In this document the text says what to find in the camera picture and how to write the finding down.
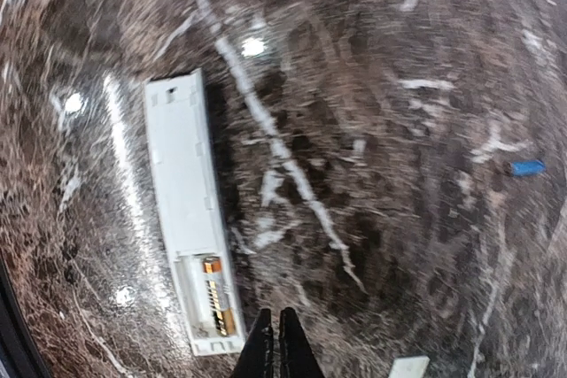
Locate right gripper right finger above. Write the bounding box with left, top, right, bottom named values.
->
left=279, top=307, right=324, bottom=378

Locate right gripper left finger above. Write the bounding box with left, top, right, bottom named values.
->
left=232, top=308, right=274, bottom=378

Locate gold black battery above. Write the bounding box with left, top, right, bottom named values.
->
left=203, top=256, right=236, bottom=337

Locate white battery cover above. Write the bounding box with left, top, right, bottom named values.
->
left=388, top=356, right=430, bottom=378

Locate white remote control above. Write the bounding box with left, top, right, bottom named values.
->
left=144, top=69, right=246, bottom=356

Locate blue battery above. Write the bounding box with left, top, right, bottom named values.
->
left=509, top=160, right=546, bottom=177

